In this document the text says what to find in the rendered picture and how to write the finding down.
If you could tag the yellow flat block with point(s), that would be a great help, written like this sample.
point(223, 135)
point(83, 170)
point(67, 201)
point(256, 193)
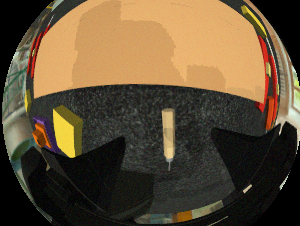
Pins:
point(68, 129)
point(250, 16)
point(27, 100)

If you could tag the purple shallow tray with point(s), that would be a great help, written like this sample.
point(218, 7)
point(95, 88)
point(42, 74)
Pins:
point(48, 130)

